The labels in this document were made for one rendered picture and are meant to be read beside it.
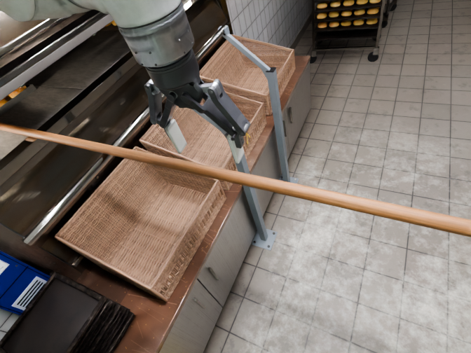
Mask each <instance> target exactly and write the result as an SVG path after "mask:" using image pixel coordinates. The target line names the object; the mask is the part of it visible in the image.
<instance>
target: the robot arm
mask: <svg viewBox="0 0 471 353"><path fill-rule="evenodd" d="M93 9H94V10H97V11H100V12H102V13H105V14H110V15H111V16H112V18H113V19H114V21H115V23H116V24H117V26H118V30H119V32H120V33H121V35H122V36H123V38H124V39H125V41H126V43H127V45H128V47H129V49H130V50H131V52H132V54H133V56H134V58H135V59H136V61H137V62H138V63H139V64H140V65H142V66H144V67H145V68H146V70H147V72H148V74H149V76H150V78H151V79H150V80H149V81H148V82H147V83H146V84H145V85H144V89H145V90H146V93H147V95H148V100H149V113H150V121H151V123H152V124H153V125H155V124H156V123H157V124H159V125H160V127H162V128H163V129H164V130H165V132H166V134H167V136H168V137H169V138H170V139H171V141H172V143H173V144H174V146H175V148H176V149H177V152H178V153H181V152H182V151H183V150H184V148H185V146H186V145H187V142H186V140H185V138H184V136H183V134H182V132H181V130H180V128H179V126H178V124H177V122H176V120H175V119H172V120H171V118H172V115H173V113H174V111H175V108H176V106H178V107H179V108H188V109H195V110H196V111H197V112H199V113H204V114H205V115H206V116H207V117H208V118H210V119H211V120H212V121H214V122H215V123H216V124H217V125H218V126H219V127H220V128H222V129H223V130H224V131H225V132H227V133H228V136H227V139H228V142H229V145H230V147H231V151H232V154H233V157H234V159H235V163H239V162H240V160H241V158H242V156H243V154H244V150H243V144H244V142H245V141H244V138H243V136H245V135H246V133H247V131H248V129H249V127H250V122H249V121H248V120H247V119H246V117H245V116H244V115H243V114H242V112H241V111H240V110H239V108H238V107H237V106H236V105H235V104H234V103H233V101H232V100H231V98H230V97H229V96H228V95H227V94H226V92H225V91H224V88H223V86H222V84H221V81H220V80H219V79H215V80H214V81H213V83H204V82H203V81H202V79H201V78H200V73H199V66H198V62H197V60H196V56H195V54H194V52H193V48H192V47H193V45H194V37H193V34H192V31H191V28H190V25H189V21H188V19H187V16H186V13H185V8H184V4H183V3H182V0H0V11H2V12H4V13H5V14H7V15H8V16H10V17H11V18H13V19H14V20H17V21H20V22H24V21H30V20H46V19H56V18H68V17H70V16H72V14H75V13H84V12H87V11H90V10H93ZM161 93H163V94H164V95H165V96H166V97H167V101H166V103H165V109H164V112H163V114H162V97H161ZM202 99H204V100H205V103H204V104H203V105H200V103H201V101H202ZM170 120H171V121H170Z"/></svg>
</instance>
